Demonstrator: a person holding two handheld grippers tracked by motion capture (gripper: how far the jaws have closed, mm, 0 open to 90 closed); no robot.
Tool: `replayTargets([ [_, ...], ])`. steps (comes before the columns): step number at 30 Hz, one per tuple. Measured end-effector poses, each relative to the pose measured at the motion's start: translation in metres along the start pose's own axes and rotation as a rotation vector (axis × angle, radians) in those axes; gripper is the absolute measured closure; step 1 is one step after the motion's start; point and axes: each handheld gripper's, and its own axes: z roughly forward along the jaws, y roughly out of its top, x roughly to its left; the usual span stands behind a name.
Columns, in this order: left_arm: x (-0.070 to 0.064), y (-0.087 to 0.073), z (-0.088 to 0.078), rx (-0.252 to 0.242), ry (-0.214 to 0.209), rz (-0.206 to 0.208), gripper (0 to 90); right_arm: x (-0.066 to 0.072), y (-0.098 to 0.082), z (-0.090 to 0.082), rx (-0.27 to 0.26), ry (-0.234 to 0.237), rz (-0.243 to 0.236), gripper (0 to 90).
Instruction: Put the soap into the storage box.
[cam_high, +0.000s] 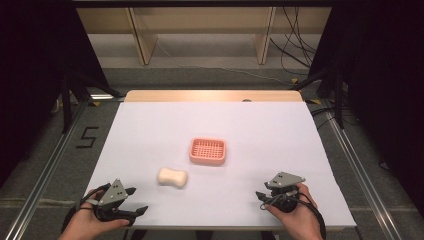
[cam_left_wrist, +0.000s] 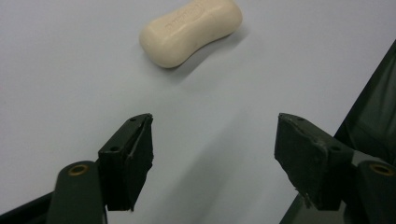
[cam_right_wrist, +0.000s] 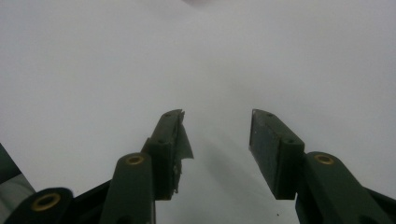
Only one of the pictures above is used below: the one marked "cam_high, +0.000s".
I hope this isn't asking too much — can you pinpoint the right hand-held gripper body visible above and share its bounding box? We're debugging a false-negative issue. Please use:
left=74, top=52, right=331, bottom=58
left=264, top=171, right=306, bottom=214

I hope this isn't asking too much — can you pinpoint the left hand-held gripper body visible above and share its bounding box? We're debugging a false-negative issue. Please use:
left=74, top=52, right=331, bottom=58
left=94, top=178, right=137, bottom=228

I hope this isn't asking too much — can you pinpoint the cream soap bar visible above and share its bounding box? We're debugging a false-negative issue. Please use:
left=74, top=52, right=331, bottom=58
left=157, top=167, right=189, bottom=189

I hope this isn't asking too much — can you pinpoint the pink soap dish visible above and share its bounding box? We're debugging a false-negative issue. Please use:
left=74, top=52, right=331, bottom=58
left=189, top=137, right=228, bottom=167

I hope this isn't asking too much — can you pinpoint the person's right hand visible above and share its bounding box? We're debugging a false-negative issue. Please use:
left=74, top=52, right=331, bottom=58
left=264, top=182, right=325, bottom=240

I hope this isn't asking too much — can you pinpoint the person's left hand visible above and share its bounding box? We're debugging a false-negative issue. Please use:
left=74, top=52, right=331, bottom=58
left=57, top=189, right=131, bottom=240

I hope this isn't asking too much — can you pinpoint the white table cover sheet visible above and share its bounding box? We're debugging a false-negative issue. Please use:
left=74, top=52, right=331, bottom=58
left=84, top=101, right=358, bottom=232

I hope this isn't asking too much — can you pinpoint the black tripod stand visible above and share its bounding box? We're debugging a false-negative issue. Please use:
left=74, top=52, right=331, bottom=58
left=59, top=65, right=125, bottom=135
left=291, top=65, right=348, bottom=130

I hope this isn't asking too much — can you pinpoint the wooden table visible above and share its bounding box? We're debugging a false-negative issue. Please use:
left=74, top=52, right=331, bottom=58
left=123, top=89, right=304, bottom=103

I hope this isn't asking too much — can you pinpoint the black curtain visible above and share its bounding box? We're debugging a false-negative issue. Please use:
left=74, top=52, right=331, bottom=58
left=308, top=0, right=424, bottom=219
left=0, top=0, right=112, bottom=188

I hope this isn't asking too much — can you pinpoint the beige wooden furniture panel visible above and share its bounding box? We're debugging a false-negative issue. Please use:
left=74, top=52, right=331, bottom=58
left=125, top=7, right=159, bottom=67
left=252, top=7, right=278, bottom=66

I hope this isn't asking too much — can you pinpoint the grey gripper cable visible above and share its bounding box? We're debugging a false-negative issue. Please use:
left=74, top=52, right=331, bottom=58
left=259, top=190, right=298, bottom=211

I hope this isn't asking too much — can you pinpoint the aluminium floor rail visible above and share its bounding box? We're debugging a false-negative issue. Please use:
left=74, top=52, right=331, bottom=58
left=2, top=99, right=88, bottom=240
left=320, top=99, right=405, bottom=240

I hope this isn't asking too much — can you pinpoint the bundle of black cables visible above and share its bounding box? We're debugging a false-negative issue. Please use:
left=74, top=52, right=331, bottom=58
left=269, top=6, right=318, bottom=77

